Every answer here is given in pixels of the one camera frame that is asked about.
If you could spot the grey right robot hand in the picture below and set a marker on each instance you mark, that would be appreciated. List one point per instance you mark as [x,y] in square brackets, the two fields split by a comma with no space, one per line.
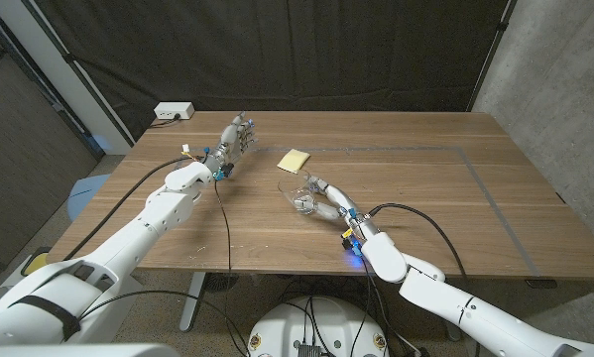
[343,201]

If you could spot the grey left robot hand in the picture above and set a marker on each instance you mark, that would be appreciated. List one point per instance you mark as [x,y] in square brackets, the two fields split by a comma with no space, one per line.
[229,144]

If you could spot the clear drinking glass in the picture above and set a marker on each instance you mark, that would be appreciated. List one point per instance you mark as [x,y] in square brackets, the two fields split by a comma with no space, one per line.
[291,191]

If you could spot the yellow cloth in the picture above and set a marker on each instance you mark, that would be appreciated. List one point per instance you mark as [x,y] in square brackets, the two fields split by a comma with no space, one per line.
[293,160]

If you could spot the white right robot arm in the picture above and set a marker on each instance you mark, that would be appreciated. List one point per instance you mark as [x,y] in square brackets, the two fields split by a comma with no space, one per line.
[450,297]

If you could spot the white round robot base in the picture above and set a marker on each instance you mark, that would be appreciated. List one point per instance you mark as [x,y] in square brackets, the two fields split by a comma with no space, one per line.
[321,327]

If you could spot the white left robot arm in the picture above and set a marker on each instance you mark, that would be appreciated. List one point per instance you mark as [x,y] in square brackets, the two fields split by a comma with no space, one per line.
[128,238]

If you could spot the white power strip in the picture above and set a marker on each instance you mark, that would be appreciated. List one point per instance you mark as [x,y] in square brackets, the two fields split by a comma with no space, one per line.
[173,110]

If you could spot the black backdrop curtain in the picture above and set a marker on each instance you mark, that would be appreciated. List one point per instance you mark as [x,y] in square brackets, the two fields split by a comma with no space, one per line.
[276,49]

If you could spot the grey tape line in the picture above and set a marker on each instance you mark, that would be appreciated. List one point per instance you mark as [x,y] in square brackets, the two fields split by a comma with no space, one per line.
[480,176]

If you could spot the blue stool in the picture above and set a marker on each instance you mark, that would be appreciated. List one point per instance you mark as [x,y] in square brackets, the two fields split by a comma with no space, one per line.
[85,193]

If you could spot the white table leg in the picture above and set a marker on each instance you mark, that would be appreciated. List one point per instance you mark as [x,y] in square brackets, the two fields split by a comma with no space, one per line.
[192,302]

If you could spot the black backdrop stand pole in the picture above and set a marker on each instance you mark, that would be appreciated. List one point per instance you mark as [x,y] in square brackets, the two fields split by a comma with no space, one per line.
[78,69]
[492,49]

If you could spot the yellow and black floor object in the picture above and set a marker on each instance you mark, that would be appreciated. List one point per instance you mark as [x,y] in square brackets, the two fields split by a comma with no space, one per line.
[36,263]

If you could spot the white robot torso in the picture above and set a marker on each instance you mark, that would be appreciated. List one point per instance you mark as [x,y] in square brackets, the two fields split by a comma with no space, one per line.
[78,350]

